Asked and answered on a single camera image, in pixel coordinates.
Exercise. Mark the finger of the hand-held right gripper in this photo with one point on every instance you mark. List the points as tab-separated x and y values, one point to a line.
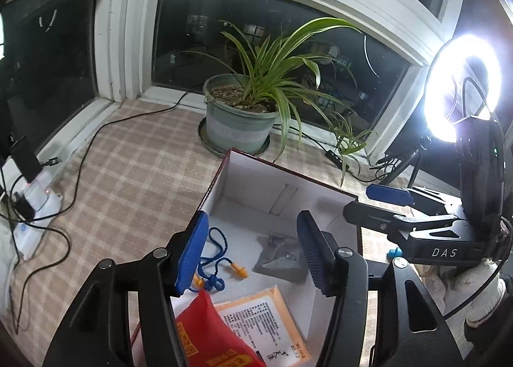
372	216
388	192

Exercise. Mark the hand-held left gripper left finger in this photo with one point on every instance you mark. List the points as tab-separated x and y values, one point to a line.
192	255

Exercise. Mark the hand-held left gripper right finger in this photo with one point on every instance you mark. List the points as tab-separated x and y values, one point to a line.
316	255

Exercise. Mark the grey foil packet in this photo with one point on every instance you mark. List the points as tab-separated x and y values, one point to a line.
280	257

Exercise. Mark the blue collapsible funnel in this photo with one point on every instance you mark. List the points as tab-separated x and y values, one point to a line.
396	253

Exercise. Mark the red fabric pouch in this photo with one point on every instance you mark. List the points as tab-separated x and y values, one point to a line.
204	331

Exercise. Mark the orange tissue packet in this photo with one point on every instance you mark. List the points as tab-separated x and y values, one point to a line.
264	323

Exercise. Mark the red-brown cardboard box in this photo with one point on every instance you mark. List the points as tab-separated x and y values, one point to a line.
256	182

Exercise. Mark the person's right forearm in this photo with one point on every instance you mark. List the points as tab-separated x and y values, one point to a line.
493	345

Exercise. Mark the person's right hand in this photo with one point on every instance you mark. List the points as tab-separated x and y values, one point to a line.
469	291

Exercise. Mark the black tripod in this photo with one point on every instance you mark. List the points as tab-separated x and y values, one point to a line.
400	166

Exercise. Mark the small spider plantlet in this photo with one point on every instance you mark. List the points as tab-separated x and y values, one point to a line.
348	142

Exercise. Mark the beige checked tablecloth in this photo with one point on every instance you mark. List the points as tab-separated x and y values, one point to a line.
132	190

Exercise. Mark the green pot saucer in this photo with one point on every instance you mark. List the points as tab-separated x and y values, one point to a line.
208	140

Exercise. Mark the potted spider plant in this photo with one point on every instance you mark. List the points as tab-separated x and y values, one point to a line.
240	122

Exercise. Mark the white power strip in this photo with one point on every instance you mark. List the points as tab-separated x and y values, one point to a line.
36	198

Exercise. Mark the small black plug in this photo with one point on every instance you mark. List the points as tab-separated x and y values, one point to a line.
23	204

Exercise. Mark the black charger block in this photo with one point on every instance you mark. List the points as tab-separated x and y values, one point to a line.
26	158

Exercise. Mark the white window frame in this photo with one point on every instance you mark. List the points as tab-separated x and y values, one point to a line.
128	30

